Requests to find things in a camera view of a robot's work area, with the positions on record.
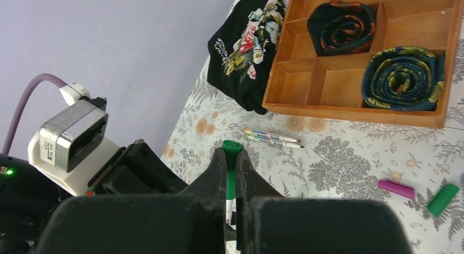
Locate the rolled dark tie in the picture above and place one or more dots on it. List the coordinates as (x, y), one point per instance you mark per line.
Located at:
(341, 28)
(407, 78)

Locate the wooden compartment tray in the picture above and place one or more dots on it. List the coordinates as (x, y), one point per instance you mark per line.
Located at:
(304, 84)

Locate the floral patterned table cover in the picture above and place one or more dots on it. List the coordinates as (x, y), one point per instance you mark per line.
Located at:
(341, 158)

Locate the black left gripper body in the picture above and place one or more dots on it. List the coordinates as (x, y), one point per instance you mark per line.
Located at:
(135, 169)

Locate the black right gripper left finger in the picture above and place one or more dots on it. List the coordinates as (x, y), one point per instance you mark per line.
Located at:
(192, 221)

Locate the rolled dark tie centre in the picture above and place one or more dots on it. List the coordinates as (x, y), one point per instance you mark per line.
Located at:
(341, 28)

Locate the black floral cloth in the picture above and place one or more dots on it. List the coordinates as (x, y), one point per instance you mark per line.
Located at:
(243, 49)

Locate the rolled dark tie right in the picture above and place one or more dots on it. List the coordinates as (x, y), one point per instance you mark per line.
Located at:
(407, 78)

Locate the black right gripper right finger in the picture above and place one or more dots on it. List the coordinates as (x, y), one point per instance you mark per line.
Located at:
(267, 222)

